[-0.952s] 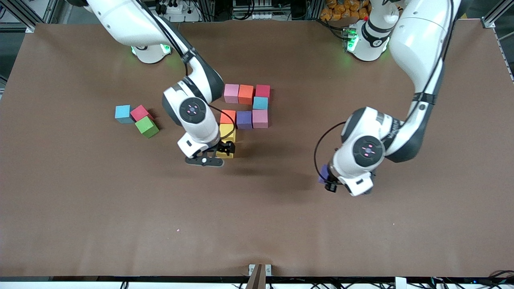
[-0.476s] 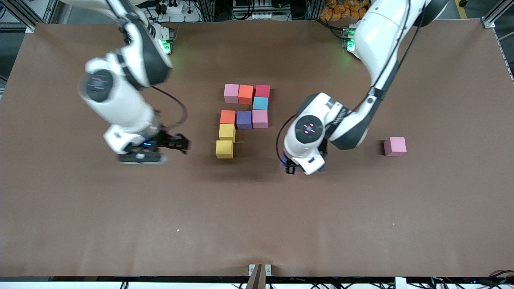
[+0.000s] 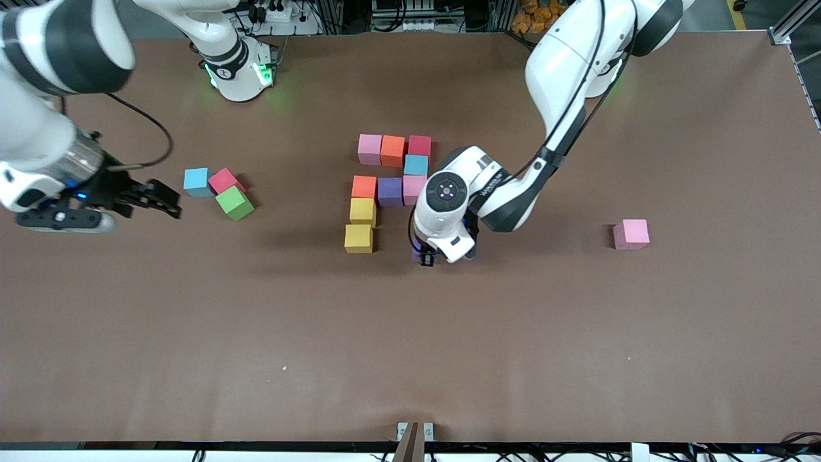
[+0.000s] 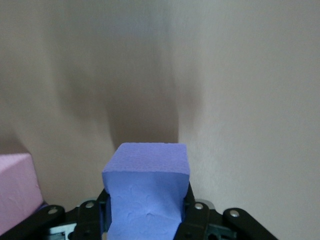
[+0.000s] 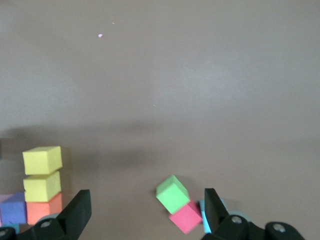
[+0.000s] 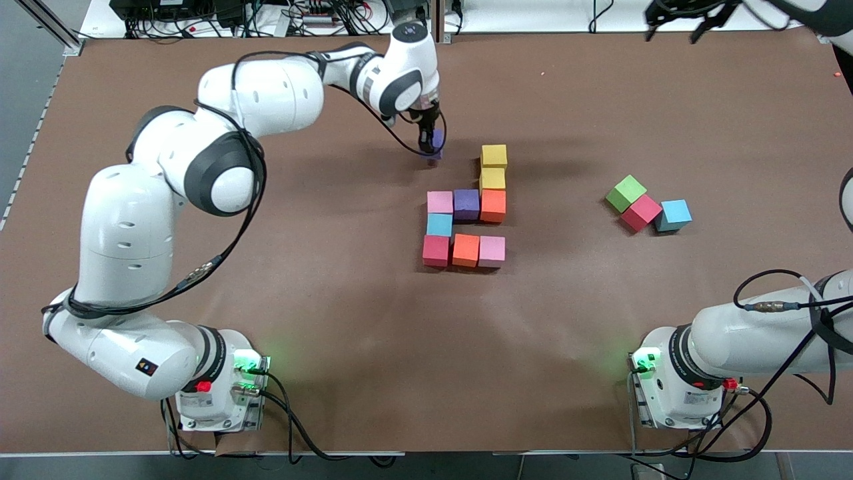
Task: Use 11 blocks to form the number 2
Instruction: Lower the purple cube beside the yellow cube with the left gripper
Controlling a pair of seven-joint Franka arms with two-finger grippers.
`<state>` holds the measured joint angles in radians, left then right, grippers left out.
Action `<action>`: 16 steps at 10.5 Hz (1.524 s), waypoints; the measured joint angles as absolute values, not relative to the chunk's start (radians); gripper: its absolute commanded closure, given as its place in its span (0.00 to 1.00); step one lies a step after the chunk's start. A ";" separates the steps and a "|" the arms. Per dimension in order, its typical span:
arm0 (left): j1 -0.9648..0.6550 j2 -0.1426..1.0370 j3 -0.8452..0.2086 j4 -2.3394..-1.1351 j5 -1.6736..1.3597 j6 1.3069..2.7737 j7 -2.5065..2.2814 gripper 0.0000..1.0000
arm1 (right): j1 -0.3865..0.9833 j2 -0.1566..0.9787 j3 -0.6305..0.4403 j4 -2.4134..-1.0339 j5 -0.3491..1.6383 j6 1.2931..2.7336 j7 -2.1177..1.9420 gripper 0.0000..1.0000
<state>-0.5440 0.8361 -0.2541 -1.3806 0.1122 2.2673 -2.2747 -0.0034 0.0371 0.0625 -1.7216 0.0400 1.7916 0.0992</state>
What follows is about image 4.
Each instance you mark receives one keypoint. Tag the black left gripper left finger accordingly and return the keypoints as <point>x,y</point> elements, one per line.
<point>85,220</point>

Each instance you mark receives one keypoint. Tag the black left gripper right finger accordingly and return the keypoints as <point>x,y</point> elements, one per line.
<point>200,220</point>

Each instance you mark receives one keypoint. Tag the purple foam cube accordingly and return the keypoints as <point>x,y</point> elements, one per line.
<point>147,175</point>

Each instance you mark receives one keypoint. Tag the pink foam cube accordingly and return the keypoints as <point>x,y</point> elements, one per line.
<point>15,187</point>

